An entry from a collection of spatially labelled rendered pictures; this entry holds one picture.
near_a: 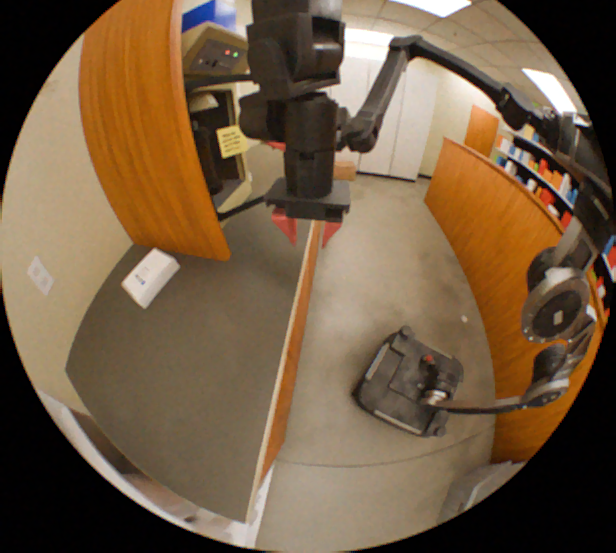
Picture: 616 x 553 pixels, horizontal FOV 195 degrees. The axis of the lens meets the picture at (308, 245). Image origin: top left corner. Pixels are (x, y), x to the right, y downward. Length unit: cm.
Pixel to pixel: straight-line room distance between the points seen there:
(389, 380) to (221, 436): 93
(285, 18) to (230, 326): 45
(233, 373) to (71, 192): 74
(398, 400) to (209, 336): 100
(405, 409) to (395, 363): 28
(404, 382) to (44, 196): 168
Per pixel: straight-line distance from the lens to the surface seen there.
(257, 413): 37
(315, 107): 18
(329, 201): 20
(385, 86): 55
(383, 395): 113
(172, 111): 38
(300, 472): 141
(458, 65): 66
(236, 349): 39
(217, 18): 52
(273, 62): 16
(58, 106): 86
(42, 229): 79
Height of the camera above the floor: 129
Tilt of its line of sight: 44 degrees down
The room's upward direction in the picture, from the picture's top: straight up
